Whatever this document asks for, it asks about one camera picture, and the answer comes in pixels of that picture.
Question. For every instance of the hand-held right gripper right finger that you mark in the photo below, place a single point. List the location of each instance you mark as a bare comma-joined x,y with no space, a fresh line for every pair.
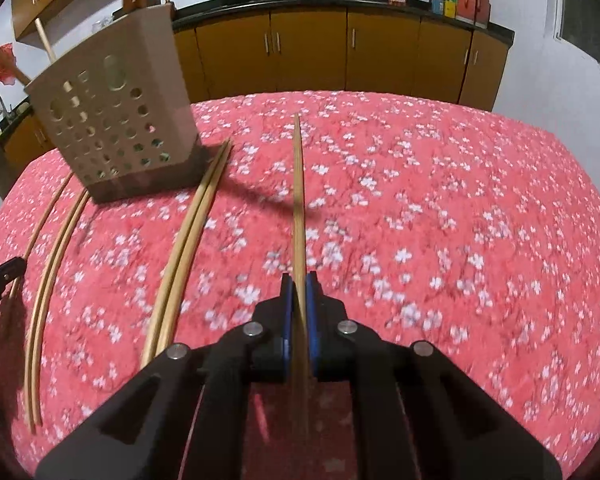
314,320

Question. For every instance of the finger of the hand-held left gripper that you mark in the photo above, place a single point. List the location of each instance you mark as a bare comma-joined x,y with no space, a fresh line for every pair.
0,277

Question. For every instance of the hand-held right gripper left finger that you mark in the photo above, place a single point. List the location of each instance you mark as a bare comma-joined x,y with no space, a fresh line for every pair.
287,310

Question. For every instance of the beige perforated utensil holder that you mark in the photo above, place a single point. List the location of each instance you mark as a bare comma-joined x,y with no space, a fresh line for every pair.
150,50

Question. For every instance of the red floral tablecloth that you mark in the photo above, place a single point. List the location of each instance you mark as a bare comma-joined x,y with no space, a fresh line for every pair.
430,210

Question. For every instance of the wooden base cabinets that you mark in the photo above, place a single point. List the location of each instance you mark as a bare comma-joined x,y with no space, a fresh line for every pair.
305,50

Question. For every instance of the black kitchen countertop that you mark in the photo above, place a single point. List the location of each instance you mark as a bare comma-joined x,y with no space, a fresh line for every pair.
360,4

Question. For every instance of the red bottle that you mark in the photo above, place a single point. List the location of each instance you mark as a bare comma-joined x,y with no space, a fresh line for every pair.
170,7

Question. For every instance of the yellow and blue box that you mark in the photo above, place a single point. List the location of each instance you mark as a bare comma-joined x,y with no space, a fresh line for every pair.
450,8

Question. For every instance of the red plastic jug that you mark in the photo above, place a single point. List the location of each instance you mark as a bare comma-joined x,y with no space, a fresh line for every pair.
482,10
465,5

